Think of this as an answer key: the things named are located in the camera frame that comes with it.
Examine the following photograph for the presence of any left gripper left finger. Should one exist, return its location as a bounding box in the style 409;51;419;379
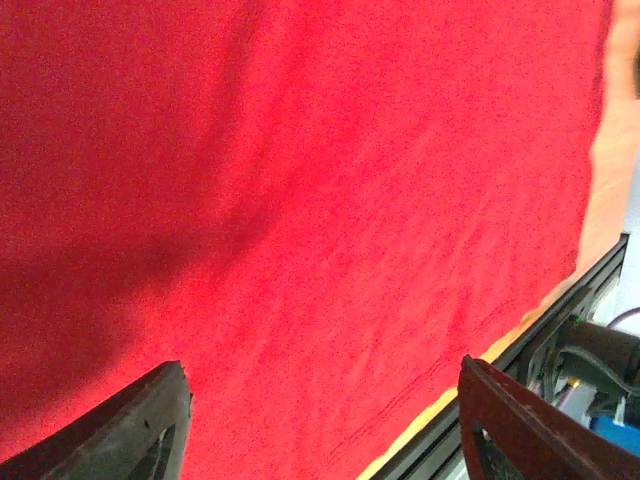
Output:
1;361;192;479

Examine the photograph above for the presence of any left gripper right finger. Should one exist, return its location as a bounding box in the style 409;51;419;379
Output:
458;356;639;479

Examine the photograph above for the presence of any red t-shirt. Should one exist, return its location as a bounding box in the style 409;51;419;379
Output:
1;1;612;479

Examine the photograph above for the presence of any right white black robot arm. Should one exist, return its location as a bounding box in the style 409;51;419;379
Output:
517;315;639;428

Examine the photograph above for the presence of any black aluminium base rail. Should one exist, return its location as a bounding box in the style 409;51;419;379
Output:
380;231;639;479

